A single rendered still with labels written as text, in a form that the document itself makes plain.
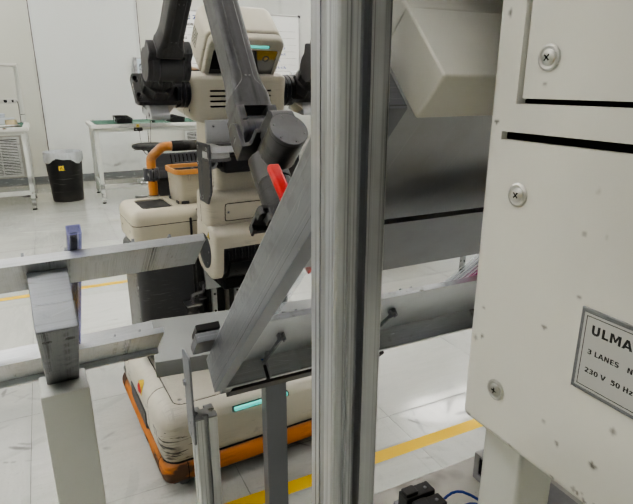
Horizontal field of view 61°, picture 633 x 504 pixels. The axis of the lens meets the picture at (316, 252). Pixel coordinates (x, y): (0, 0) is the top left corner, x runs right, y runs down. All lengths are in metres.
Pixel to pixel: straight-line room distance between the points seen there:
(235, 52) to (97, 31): 6.60
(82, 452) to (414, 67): 0.67
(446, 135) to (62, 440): 0.62
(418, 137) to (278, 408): 1.12
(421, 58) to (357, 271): 0.15
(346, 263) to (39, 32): 7.17
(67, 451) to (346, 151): 0.62
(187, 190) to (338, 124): 1.50
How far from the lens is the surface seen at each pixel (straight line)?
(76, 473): 0.87
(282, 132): 0.77
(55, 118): 7.46
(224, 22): 0.96
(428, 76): 0.37
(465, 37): 0.40
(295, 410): 1.83
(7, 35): 7.47
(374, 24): 0.36
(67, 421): 0.82
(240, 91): 0.89
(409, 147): 0.51
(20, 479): 2.07
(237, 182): 1.58
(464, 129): 0.53
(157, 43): 1.34
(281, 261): 0.57
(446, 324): 1.20
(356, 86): 0.36
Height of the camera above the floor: 1.19
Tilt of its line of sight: 17 degrees down
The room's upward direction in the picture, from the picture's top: straight up
